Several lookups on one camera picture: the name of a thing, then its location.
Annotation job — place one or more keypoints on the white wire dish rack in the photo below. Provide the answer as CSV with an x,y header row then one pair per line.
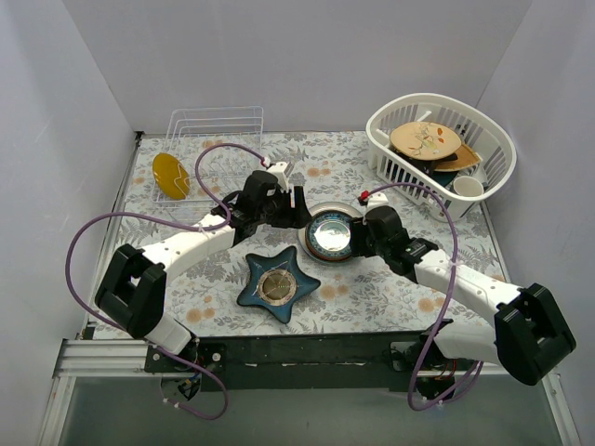
x,y
192,131

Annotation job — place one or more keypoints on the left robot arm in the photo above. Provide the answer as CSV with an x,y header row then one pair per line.
x,y
132,291

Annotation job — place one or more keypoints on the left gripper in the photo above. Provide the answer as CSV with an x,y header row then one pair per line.
x,y
297,207

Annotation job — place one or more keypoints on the white cup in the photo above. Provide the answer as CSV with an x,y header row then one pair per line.
x,y
466,186

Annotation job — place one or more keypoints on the white plastic slatted basket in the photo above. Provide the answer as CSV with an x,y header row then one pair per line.
x,y
496,151

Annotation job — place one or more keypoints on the tan fan-shaped plate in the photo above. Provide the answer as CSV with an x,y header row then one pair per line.
x,y
465,157

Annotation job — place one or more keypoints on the yellow patterned round plate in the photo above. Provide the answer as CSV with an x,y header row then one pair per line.
x,y
170,176

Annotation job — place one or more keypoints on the aluminium frame rail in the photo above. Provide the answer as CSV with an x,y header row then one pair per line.
x,y
102,396

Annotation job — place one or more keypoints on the dark teal dish in basket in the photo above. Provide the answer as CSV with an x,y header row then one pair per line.
x,y
446,179

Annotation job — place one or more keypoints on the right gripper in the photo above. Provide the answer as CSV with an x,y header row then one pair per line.
x,y
358,237

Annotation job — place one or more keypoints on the blue star-shaped plate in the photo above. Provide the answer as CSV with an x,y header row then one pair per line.
x,y
276,283

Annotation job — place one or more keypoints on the floral table mat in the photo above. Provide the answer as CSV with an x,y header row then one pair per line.
x,y
359,296

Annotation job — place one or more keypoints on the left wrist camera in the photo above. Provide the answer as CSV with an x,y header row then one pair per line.
x,y
282,171

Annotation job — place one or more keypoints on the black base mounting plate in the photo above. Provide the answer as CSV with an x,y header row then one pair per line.
x,y
308,361

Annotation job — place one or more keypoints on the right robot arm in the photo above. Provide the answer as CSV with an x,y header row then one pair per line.
x,y
526,332

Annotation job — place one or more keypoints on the dark brown plate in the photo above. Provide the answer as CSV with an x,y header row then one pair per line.
x,y
321,254

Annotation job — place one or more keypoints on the beige floral round plate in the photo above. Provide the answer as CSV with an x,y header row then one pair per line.
x,y
425,141

